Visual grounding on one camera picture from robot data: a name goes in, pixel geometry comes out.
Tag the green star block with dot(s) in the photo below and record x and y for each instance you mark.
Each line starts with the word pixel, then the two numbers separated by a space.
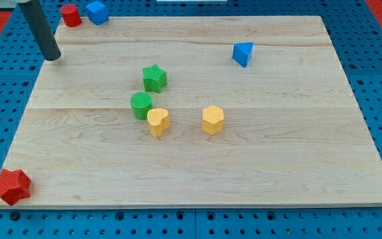
pixel 154 78

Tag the blue triangle block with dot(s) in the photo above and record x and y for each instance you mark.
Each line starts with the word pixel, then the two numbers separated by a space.
pixel 242 53

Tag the red star block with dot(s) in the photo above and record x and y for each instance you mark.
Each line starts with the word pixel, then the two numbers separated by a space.
pixel 14 186

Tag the yellow hexagon block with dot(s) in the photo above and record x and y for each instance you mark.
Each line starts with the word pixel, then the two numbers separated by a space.
pixel 212 120

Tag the light wooden board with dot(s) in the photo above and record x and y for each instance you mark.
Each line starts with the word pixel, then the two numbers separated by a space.
pixel 293 134

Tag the yellow heart block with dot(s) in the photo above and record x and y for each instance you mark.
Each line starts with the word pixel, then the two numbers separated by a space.
pixel 159 120

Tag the green cylinder block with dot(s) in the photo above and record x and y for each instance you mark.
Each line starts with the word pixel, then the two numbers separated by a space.
pixel 141 103

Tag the blue cube block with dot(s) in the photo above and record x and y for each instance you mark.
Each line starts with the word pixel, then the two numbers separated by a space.
pixel 97 12

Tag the red cylinder block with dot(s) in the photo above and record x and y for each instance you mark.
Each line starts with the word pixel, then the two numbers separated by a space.
pixel 70 15

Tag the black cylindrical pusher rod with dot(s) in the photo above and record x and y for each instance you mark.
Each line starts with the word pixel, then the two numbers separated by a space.
pixel 40 28

